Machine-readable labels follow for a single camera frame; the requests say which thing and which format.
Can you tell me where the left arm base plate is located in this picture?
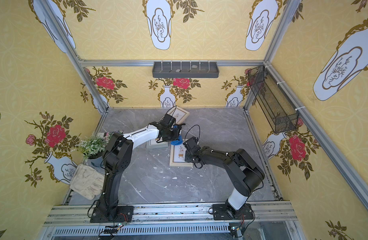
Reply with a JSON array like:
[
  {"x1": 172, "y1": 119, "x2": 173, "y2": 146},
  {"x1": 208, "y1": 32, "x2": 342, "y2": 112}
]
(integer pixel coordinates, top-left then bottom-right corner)
[{"x1": 90, "y1": 206, "x2": 135, "y2": 223}]

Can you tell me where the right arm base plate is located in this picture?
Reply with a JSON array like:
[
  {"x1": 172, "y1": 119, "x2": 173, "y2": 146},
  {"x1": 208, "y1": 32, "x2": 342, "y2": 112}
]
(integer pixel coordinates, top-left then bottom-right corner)
[{"x1": 211, "y1": 203, "x2": 254, "y2": 221}]

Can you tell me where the floral patterned box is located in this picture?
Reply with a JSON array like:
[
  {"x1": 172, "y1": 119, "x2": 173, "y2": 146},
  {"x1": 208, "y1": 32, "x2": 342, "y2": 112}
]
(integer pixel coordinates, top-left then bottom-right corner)
[{"x1": 97, "y1": 131, "x2": 123, "y2": 140}]

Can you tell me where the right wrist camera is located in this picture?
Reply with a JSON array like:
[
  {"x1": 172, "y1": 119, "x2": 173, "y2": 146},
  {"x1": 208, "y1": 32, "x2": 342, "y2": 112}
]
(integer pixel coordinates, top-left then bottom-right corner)
[{"x1": 184, "y1": 137, "x2": 201, "y2": 155}]

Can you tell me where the blue microfiber cloth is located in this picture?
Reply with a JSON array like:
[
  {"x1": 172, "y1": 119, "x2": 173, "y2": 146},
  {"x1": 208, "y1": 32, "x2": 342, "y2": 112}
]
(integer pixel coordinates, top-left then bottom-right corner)
[{"x1": 171, "y1": 125, "x2": 184, "y2": 146}]

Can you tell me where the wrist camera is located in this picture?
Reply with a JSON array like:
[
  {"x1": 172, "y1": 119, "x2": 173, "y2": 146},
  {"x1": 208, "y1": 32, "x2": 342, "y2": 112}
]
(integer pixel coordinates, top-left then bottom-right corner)
[
  {"x1": 184, "y1": 137, "x2": 201, "y2": 155},
  {"x1": 159, "y1": 114, "x2": 176, "y2": 128}
]

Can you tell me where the black wire mesh basket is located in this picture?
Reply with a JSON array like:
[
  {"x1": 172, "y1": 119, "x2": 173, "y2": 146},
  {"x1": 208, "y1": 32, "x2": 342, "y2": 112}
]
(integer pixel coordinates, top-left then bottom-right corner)
[{"x1": 246, "y1": 66, "x2": 299, "y2": 134}]

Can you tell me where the potted green plant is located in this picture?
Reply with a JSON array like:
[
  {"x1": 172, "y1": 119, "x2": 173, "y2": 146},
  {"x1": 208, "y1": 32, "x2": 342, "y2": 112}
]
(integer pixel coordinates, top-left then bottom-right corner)
[{"x1": 77, "y1": 135, "x2": 109, "y2": 167}]

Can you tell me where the beige picture frame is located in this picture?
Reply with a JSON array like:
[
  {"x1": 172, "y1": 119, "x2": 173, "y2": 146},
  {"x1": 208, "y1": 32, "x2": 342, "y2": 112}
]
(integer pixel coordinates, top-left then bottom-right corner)
[
  {"x1": 170, "y1": 144, "x2": 193, "y2": 168},
  {"x1": 167, "y1": 106, "x2": 190, "y2": 125}
]

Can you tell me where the grey-green picture frame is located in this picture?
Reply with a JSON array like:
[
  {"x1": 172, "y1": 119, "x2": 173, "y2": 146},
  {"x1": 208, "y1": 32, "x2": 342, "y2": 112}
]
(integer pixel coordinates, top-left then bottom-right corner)
[{"x1": 146, "y1": 139, "x2": 169, "y2": 149}]

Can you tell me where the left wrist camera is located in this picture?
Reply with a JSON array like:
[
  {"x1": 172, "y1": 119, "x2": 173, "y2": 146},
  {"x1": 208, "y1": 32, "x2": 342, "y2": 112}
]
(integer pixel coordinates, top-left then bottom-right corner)
[{"x1": 159, "y1": 114, "x2": 176, "y2": 128}]

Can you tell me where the grey wall shelf tray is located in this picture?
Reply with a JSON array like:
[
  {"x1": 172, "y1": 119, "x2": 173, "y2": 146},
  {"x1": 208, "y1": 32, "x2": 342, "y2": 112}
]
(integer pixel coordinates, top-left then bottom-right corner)
[{"x1": 152, "y1": 61, "x2": 220, "y2": 79}]

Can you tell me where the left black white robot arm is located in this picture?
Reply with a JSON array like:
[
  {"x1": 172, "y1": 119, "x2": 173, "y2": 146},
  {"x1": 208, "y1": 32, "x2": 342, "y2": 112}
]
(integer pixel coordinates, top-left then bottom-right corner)
[{"x1": 95, "y1": 122, "x2": 182, "y2": 220}]

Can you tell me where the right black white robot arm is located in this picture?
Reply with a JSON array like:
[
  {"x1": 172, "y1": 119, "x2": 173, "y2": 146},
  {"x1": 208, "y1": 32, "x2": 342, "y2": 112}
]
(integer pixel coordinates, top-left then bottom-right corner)
[{"x1": 185, "y1": 145, "x2": 265, "y2": 215}]

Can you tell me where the beige work glove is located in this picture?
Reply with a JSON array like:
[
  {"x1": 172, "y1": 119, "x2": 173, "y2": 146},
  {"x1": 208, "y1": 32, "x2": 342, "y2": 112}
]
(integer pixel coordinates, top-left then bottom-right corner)
[{"x1": 70, "y1": 164, "x2": 105, "y2": 200}]

